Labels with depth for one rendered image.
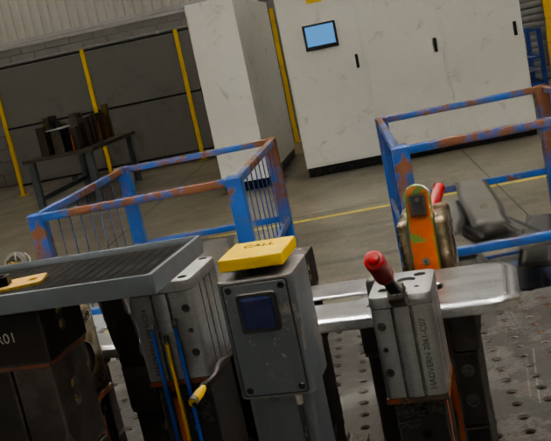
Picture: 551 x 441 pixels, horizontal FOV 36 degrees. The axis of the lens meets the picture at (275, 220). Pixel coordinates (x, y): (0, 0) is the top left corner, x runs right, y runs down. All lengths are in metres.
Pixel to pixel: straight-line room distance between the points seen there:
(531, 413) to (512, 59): 7.81
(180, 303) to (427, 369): 0.28
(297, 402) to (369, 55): 8.25
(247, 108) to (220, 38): 0.76
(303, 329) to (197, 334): 0.22
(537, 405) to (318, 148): 7.68
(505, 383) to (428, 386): 0.63
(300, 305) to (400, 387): 0.22
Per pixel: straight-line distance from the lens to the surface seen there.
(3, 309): 0.82
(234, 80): 9.00
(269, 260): 0.75
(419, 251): 1.23
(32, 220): 3.21
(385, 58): 8.97
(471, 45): 9.05
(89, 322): 1.10
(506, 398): 1.50
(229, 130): 9.06
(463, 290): 1.08
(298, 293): 0.76
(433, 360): 0.92
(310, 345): 0.78
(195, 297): 0.96
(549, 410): 1.45
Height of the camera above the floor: 1.32
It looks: 11 degrees down
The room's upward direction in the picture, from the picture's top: 12 degrees counter-clockwise
